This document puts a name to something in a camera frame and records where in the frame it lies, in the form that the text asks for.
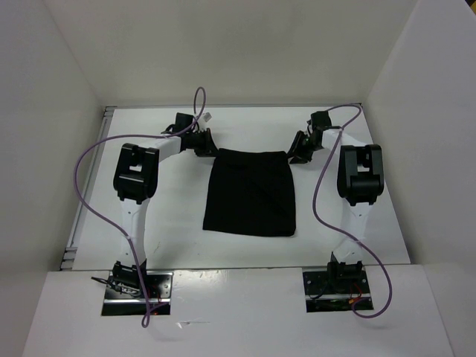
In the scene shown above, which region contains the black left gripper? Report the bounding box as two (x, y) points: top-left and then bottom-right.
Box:
(185, 128), (220, 157)

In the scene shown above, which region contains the black skirt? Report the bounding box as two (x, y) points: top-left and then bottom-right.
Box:
(202, 149), (296, 237)

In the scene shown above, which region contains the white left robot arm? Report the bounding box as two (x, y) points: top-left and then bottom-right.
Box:
(113, 129), (218, 271)

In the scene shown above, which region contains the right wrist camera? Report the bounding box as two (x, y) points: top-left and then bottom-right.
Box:
(309, 111), (332, 131)

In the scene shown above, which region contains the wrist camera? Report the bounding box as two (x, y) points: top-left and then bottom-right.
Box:
(309, 111), (332, 131)
(173, 112), (195, 132)

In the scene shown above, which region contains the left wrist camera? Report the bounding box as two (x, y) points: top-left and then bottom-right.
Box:
(173, 112), (195, 132)

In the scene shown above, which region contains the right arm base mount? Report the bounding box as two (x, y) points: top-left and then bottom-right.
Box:
(302, 262), (373, 313)

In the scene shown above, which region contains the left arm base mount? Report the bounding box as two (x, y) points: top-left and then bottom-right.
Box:
(91, 262), (173, 316)

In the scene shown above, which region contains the aluminium table edge rail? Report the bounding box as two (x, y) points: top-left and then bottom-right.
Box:
(59, 106), (115, 271)

